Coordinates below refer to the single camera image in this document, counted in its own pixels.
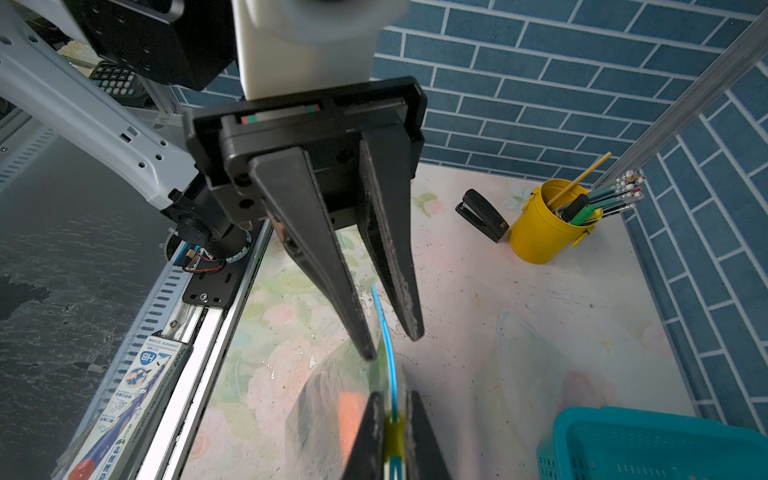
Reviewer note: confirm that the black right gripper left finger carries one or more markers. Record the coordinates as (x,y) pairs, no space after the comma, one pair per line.
(366,459)

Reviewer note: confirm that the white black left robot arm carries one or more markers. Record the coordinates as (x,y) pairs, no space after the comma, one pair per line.
(38,80)

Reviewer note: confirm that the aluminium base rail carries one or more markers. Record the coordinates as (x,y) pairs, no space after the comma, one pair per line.
(197,302)

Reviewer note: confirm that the green marker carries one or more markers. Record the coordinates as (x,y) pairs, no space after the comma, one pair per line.
(586,214)

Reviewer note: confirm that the black stapler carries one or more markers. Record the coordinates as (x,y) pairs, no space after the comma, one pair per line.
(478,212)

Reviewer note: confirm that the clear zip top bag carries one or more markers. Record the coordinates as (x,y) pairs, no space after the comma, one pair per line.
(324,420)

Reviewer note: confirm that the yellow metal pen bucket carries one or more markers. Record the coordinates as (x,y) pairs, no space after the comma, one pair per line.
(539,235)

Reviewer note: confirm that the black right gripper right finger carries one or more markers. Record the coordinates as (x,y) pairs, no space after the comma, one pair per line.
(423,457)

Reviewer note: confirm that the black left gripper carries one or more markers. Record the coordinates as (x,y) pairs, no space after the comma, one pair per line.
(338,128)

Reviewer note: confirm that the teal plastic basket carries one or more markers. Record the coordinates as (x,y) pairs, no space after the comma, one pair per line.
(619,443)

